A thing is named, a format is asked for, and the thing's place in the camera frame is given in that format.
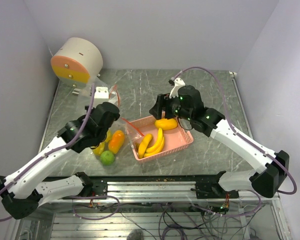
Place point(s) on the clear zip bag red zipper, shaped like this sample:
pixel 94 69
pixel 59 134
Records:
pixel 100 119

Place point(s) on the yellow starfruit slice toy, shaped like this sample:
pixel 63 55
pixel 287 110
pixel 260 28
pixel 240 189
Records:
pixel 98 150

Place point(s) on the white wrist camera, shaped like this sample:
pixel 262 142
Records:
pixel 176 84
pixel 101 95

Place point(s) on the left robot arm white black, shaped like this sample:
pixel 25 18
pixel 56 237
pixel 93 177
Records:
pixel 23 191

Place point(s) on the white metal latch piece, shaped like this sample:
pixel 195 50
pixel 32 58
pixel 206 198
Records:
pixel 76 91

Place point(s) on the round cream drawer box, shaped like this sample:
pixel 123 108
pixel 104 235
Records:
pixel 76 62

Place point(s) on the yellow toy banana bunch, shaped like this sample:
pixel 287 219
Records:
pixel 144 149

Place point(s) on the yellow toy mango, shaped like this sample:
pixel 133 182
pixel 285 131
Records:
pixel 116 142

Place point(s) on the aluminium mounting rail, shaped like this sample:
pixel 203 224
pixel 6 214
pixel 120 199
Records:
pixel 157 191

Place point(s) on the pink plastic basket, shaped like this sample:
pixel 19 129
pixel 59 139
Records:
pixel 176 139

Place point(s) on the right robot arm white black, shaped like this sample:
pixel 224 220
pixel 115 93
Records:
pixel 268 167

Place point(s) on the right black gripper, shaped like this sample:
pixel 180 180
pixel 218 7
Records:
pixel 162 103

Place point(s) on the green round toy fruit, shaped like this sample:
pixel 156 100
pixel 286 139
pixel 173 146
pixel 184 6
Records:
pixel 107 158

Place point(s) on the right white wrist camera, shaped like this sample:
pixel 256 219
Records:
pixel 176 84

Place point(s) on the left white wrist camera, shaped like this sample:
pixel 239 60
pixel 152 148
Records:
pixel 101 95

